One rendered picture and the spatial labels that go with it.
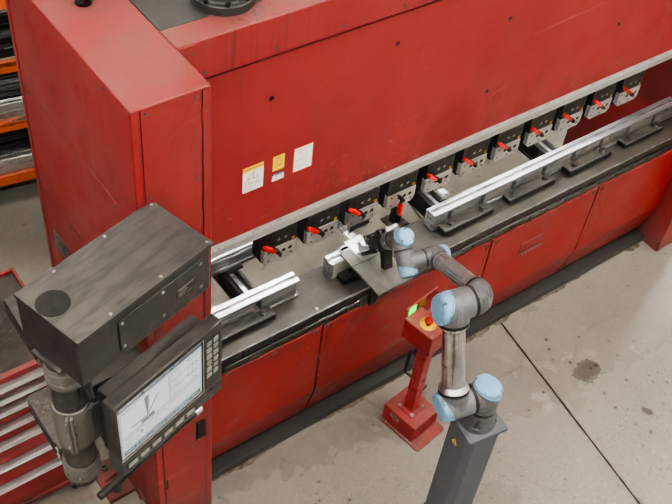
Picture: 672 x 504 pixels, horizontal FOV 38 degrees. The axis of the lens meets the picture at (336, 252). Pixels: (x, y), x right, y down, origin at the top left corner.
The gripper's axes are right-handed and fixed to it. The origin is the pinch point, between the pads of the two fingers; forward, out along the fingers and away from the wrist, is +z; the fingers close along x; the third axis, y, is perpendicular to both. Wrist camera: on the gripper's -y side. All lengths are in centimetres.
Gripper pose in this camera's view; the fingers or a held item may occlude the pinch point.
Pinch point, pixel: (366, 251)
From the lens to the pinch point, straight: 409.0
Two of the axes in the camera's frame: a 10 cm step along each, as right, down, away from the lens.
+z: -4.5, 1.2, 8.9
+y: -3.9, -9.2, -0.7
